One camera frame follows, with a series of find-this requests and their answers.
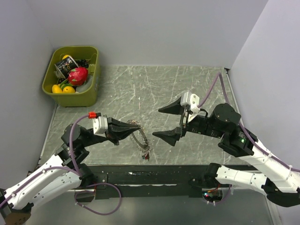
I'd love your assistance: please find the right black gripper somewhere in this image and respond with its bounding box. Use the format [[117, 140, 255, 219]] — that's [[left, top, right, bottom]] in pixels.
[[151, 94, 223, 145]]

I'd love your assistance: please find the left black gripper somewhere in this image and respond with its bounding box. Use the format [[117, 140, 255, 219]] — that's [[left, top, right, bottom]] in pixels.
[[81, 116, 140, 147]]

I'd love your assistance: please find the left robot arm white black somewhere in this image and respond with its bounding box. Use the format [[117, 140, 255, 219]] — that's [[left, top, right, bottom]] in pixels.
[[0, 112, 141, 225]]

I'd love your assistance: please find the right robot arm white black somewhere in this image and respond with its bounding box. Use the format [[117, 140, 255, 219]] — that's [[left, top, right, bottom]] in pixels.
[[153, 97, 300, 207]]

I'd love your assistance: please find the olive green plastic bin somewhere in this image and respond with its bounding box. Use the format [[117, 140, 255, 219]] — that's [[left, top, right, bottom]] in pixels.
[[42, 46, 101, 107]]

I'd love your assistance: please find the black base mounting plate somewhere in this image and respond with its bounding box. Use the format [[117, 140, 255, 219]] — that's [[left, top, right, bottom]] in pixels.
[[89, 165, 229, 200]]

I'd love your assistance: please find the yellow mango toy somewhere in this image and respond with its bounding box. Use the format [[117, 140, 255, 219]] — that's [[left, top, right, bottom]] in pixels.
[[62, 86, 75, 94]]

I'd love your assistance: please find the red dragon fruit toy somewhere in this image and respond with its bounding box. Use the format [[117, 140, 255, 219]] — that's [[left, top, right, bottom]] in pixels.
[[68, 67, 89, 86]]

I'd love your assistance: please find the yellow lemon toy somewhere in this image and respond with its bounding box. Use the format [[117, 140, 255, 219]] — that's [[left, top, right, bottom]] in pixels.
[[52, 84, 63, 94]]

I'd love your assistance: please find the black printed paper cup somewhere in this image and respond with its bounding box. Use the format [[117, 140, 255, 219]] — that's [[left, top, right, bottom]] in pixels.
[[54, 57, 79, 79]]

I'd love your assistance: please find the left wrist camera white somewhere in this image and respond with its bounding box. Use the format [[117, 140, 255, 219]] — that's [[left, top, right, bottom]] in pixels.
[[88, 112, 108, 135]]

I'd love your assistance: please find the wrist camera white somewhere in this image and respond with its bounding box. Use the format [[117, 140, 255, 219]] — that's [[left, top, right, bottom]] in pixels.
[[88, 112, 108, 135], [180, 91, 200, 123]]

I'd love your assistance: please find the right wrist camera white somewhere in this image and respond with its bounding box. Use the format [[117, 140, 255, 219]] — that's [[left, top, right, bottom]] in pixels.
[[180, 91, 200, 123]]

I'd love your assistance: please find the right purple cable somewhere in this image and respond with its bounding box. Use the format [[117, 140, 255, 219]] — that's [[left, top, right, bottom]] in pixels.
[[198, 72, 300, 205]]

